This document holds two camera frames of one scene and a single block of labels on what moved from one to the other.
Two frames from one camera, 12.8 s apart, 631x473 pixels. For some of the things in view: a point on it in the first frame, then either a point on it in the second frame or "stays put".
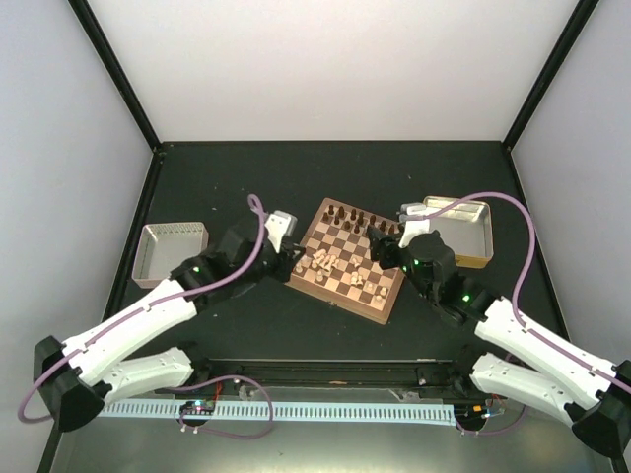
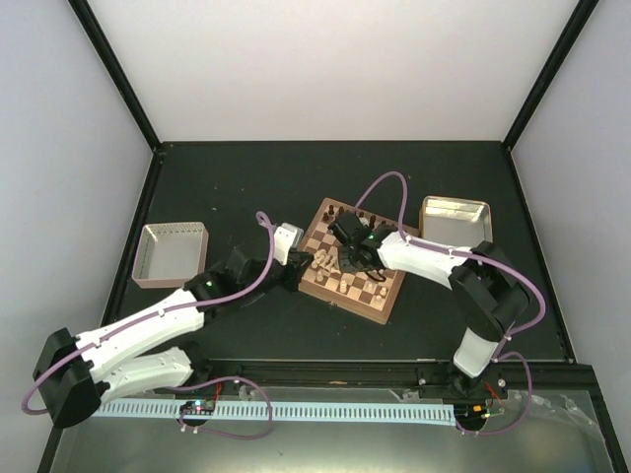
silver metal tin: [466, 229] stays put
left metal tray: [164, 246] stays put
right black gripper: [382, 246] → [345, 264]
